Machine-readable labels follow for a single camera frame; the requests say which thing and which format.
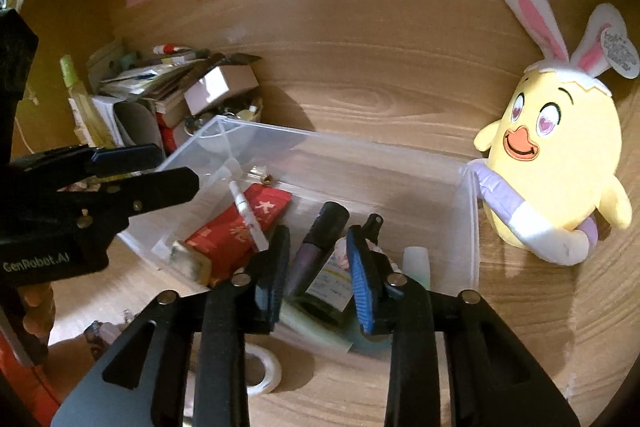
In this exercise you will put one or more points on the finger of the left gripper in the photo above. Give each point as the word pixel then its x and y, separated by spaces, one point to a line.
pixel 129 197
pixel 83 161

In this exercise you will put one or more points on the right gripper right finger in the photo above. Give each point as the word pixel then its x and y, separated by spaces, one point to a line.
pixel 493 379

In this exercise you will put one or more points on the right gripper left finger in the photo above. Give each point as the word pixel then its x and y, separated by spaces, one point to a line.
pixel 141 379

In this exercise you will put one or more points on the pale green tube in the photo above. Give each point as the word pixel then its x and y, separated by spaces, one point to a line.
pixel 311 330

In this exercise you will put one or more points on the black setting spray bottle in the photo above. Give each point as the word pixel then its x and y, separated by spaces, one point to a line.
pixel 317 244

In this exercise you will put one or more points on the dark green dropper bottle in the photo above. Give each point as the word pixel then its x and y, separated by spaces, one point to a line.
pixel 328 296

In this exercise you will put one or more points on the left hand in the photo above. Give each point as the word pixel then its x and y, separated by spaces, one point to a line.
pixel 38 302

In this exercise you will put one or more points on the yellow-green spray bottle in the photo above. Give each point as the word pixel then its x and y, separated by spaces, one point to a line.
pixel 87 116

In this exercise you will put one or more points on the white paper stack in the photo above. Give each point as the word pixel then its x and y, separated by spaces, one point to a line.
pixel 130 123

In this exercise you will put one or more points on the clear tape roll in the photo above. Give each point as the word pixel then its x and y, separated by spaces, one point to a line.
pixel 263 371

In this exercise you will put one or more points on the red packet in bin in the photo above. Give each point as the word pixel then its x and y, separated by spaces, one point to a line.
pixel 226 241

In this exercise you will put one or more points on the white bowl with trinkets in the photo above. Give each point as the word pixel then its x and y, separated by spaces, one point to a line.
pixel 227 129

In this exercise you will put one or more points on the clear plastic storage bin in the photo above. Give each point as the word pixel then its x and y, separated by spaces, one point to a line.
pixel 426 200

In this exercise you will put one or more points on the white thin tube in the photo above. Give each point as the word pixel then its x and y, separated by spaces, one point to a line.
pixel 250 221

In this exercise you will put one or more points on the red white marker pen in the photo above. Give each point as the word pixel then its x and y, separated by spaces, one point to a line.
pixel 168 49

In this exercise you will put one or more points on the small white cardboard box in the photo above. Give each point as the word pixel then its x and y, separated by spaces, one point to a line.
pixel 219 84

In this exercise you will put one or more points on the yellow chick bunny plush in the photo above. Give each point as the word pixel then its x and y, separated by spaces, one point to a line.
pixel 551 159

